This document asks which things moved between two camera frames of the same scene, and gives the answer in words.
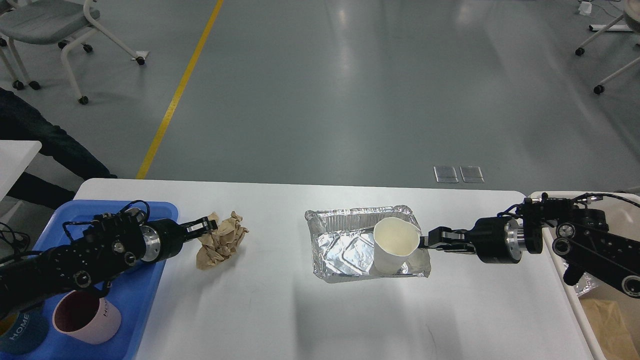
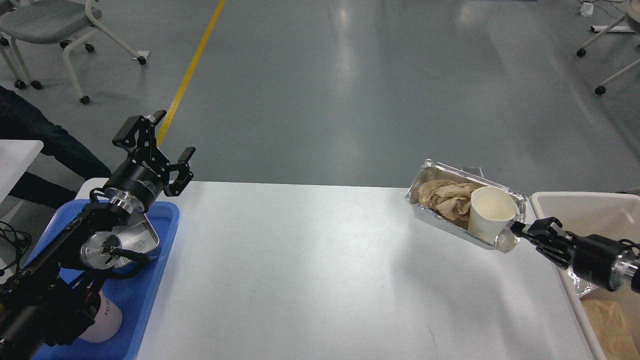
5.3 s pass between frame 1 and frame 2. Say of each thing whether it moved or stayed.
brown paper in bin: stayed
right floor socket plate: stayed
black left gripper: moved
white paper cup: moved
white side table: stayed
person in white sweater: stayed
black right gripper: moved
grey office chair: stayed
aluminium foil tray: moved
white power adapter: stayed
